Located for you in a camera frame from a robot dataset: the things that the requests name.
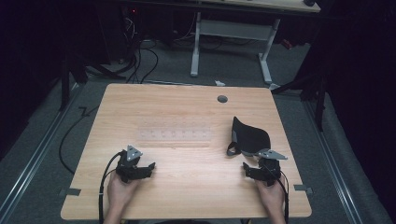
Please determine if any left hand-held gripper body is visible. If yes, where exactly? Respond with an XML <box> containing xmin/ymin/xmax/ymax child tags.
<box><xmin>115</xmin><ymin>145</ymin><xmax>144</xmax><ymax>184</ymax></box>

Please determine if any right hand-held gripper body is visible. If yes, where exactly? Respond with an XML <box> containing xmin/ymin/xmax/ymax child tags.
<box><xmin>257</xmin><ymin>148</ymin><xmax>289</xmax><ymax>188</ymax></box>

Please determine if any black face mask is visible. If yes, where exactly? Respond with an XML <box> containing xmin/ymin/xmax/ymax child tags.
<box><xmin>226</xmin><ymin>116</ymin><xmax>272</xmax><ymax>158</ymax></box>

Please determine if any person's right hand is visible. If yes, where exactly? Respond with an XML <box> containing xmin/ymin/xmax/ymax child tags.
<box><xmin>254</xmin><ymin>175</ymin><xmax>287</xmax><ymax>214</ymax></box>

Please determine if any person's left hand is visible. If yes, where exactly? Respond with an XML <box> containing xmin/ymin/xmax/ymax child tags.
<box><xmin>106</xmin><ymin>170</ymin><xmax>142</xmax><ymax>209</ymax></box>

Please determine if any grey tape strip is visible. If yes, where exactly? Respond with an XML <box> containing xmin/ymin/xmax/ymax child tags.
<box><xmin>292</xmin><ymin>183</ymin><xmax>314</xmax><ymax>196</ymax></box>
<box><xmin>58</xmin><ymin>187</ymin><xmax>82</xmax><ymax>198</ymax></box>

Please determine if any black metal stand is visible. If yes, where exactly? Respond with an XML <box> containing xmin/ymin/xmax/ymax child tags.
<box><xmin>58</xmin><ymin>50</ymin><xmax>127</xmax><ymax>112</ymax></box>
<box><xmin>270</xmin><ymin>73</ymin><xmax>329</xmax><ymax>133</ymax></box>

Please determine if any right hand-held gripper black cable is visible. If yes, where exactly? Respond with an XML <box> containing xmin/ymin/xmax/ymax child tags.
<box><xmin>264</xmin><ymin>161</ymin><xmax>290</xmax><ymax>224</ymax></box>

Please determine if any hand-held gripper black cable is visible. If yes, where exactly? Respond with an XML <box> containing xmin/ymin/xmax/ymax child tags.
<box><xmin>264</xmin><ymin>161</ymin><xmax>290</xmax><ymax>224</ymax></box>
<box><xmin>98</xmin><ymin>150</ymin><xmax>124</xmax><ymax>224</ymax></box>

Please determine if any left hand-held gripper black cable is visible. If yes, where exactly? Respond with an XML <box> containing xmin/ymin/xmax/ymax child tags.
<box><xmin>98</xmin><ymin>150</ymin><xmax>124</xmax><ymax>224</ymax></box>

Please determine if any metal floor rail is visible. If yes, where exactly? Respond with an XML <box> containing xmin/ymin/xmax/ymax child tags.
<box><xmin>302</xmin><ymin>98</ymin><xmax>364</xmax><ymax>224</ymax></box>
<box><xmin>0</xmin><ymin>81</ymin><xmax>86</xmax><ymax>224</ymax></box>

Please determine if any thin black floor cable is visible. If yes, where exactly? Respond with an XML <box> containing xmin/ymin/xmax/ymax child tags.
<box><xmin>58</xmin><ymin>105</ymin><xmax>101</xmax><ymax>175</ymax></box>

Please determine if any black floor cables bundle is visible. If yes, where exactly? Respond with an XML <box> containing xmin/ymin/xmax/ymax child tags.
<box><xmin>115</xmin><ymin>38</ymin><xmax>160</xmax><ymax>85</ymax></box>

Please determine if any white metal desk frame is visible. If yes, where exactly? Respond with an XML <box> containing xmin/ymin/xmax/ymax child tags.
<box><xmin>190</xmin><ymin>11</ymin><xmax>282</xmax><ymax>86</ymax></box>

